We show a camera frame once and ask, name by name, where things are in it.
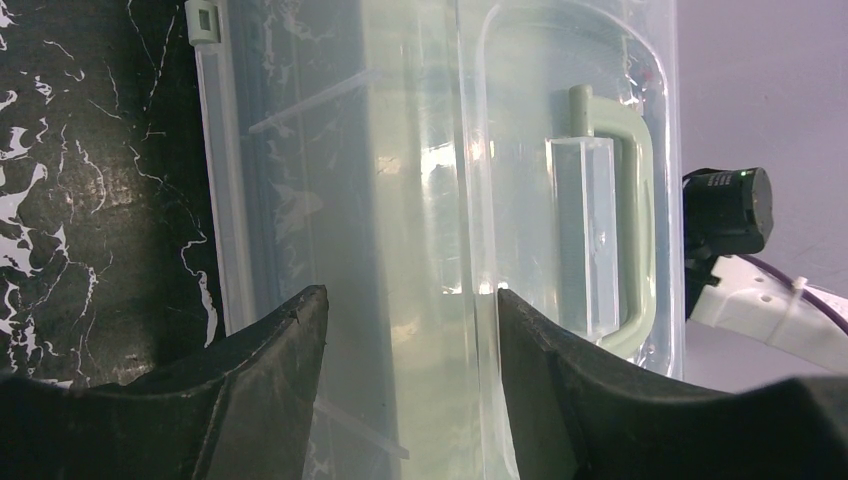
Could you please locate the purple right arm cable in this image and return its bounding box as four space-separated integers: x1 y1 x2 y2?
738 254 848 336

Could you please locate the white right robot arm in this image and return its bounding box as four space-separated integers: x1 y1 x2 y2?
682 167 847 375

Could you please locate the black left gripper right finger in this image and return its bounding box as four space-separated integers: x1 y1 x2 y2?
497 290 847 479

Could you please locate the black marbled table mat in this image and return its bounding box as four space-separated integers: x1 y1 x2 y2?
1 1 225 387

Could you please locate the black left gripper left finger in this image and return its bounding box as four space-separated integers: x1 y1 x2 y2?
1 285 329 479

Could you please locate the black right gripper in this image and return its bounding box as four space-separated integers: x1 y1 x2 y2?
683 167 774 259

